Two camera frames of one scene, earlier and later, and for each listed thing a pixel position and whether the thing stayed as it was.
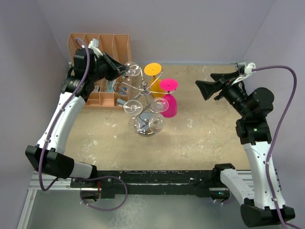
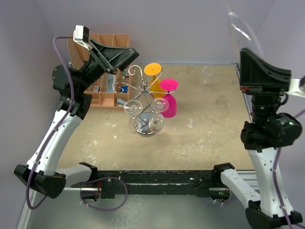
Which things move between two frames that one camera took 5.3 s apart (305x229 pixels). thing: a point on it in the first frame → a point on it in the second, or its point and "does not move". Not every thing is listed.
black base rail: (204, 183) does not move
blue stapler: (120, 101) does not move
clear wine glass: (134, 68) → (244, 36)
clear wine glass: (159, 105) does not move
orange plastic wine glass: (154, 69) does not move
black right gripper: (208, 88) → (253, 72)
